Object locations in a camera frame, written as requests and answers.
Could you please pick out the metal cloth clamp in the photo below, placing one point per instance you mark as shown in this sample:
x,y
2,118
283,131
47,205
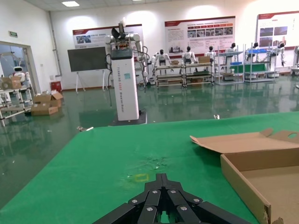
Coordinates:
x,y
216,116
81,128

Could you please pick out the open cardboard carton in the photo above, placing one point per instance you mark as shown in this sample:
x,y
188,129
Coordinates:
x,y
42,99

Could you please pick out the small white round-head robot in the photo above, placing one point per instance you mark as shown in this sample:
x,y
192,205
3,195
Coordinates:
x,y
18,70

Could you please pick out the wide poster with photo row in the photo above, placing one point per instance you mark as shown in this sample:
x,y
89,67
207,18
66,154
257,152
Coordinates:
x,y
177,32

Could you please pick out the roller shelf rack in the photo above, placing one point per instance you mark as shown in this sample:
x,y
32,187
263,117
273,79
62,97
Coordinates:
x,y
198,74
168,67

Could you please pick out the open brown cardboard box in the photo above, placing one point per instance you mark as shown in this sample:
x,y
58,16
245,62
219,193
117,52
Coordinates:
x,y
268,161

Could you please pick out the green exit sign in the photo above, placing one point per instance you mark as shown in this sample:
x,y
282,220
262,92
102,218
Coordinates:
x,y
13,34

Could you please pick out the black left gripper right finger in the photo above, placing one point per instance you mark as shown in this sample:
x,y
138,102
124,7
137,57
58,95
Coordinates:
x,y
180,198

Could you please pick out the grey metal shelf rack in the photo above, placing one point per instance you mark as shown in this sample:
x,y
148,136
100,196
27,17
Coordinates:
x,y
257,62
229,53

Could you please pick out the doorway with white frame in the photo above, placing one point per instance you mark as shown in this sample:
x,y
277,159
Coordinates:
x,y
14,43

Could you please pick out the ceiling light panel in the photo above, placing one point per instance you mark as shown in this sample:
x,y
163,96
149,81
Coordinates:
x,y
69,3

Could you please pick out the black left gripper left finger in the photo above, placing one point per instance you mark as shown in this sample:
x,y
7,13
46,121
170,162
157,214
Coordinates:
x,y
149,200

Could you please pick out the flat closed cardboard carton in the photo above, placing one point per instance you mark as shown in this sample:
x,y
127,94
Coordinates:
x,y
39,110

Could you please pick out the wall poster with blue photos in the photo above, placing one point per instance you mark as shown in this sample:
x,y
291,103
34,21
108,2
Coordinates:
x,y
268,23

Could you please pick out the red cabinet box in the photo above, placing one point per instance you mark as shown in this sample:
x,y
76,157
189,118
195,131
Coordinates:
x,y
56,86

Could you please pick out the small cardboard box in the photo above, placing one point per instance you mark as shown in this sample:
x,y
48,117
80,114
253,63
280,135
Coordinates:
x,y
174,62

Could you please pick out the dark screen on stand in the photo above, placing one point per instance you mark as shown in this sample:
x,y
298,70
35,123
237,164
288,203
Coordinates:
x,y
86,58

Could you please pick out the cardboard box with round print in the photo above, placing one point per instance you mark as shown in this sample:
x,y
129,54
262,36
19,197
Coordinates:
x,y
14,82

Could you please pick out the white column robot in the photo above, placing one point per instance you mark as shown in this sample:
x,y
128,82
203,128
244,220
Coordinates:
x,y
125,88

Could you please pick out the grey wall pipe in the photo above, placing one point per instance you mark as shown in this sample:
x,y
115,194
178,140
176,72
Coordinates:
x,y
54,35

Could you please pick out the wall poster with robot photo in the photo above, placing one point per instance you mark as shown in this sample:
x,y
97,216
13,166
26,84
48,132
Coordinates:
x,y
93,37

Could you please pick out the white humanoid robot black head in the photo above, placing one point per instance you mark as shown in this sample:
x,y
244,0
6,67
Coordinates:
x,y
255,45
231,49
161,58
189,56
281,50
211,54

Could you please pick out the white tube rack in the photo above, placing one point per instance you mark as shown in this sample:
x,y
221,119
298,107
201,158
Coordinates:
x,y
14,111

